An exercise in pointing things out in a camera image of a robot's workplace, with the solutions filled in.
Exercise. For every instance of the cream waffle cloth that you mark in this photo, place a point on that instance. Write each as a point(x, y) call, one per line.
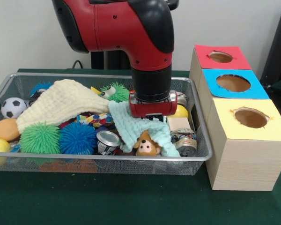
point(61, 103)

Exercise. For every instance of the crushed printed drink can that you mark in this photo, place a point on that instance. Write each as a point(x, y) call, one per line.
point(186, 143)

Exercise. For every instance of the green spiky rubber ball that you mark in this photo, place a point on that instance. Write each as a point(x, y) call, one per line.
point(41, 138)

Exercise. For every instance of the green spiky toy with eyes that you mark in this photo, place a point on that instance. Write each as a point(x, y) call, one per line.
point(117, 92)

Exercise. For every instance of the small soccer ball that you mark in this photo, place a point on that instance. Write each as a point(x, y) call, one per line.
point(13, 107)

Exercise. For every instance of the black printed drink can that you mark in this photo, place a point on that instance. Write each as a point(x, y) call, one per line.
point(107, 141)

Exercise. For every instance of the light blue waffle cloth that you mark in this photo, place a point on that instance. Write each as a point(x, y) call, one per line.
point(128, 126)

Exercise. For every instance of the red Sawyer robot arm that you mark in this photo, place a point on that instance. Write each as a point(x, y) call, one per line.
point(121, 28)

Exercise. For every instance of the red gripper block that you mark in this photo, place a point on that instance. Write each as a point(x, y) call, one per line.
point(154, 109)

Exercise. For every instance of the wooden box with three holes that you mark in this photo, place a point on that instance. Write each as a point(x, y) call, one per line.
point(243, 168)

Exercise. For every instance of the blue spiky rubber ball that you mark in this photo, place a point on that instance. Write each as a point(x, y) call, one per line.
point(78, 139)

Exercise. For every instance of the brown plush monkey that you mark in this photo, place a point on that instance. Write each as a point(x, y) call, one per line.
point(145, 146)

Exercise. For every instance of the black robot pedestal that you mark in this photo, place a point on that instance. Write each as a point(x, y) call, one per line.
point(107, 59)

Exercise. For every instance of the orange foam ball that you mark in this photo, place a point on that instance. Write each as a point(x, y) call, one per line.
point(5, 129)

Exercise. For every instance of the yellow smooth ball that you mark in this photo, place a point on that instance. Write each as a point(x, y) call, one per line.
point(183, 112)

